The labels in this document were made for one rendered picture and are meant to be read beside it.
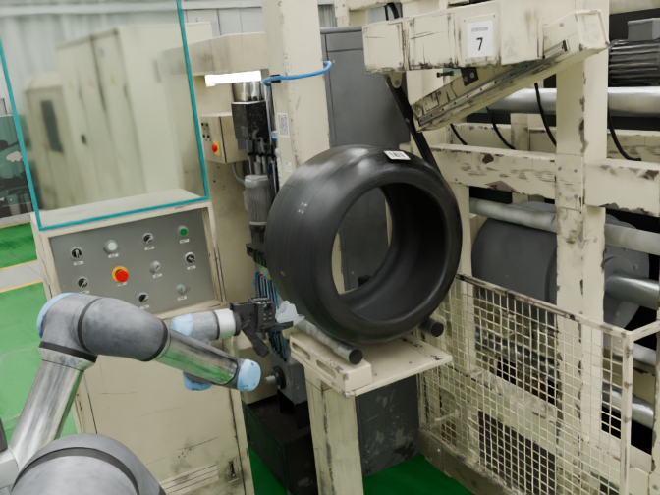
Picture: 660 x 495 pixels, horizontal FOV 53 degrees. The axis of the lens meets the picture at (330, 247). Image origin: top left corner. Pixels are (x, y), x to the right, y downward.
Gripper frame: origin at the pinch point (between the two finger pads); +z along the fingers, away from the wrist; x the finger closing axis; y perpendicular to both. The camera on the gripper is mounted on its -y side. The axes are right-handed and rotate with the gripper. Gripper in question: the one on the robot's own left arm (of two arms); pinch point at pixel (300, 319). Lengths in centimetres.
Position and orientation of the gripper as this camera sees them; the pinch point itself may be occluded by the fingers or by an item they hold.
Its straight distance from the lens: 183.1
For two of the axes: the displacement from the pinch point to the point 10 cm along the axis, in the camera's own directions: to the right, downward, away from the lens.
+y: 0.1, -9.8, -2.1
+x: -4.8, -1.9, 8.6
